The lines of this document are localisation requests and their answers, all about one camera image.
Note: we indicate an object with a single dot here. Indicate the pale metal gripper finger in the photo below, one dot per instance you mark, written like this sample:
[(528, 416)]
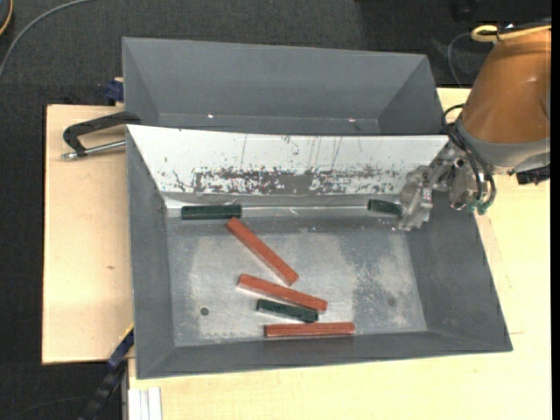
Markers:
[(415, 184), (421, 214)]

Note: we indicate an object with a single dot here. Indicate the dark green flat block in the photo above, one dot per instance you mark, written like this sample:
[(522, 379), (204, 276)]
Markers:
[(286, 310), (211, 212), (383, 207)]

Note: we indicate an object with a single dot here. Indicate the grey metal bin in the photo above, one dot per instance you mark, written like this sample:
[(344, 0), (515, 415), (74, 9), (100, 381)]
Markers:
[(280, 252)]

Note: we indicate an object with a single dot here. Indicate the red-brown flat block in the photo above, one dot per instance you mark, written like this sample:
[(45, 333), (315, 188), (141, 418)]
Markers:
[(309, 329), (282, 292), (262, 251)]

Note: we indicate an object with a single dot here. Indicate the pale cardboard board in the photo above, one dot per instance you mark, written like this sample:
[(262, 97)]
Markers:
[(85, 234)]

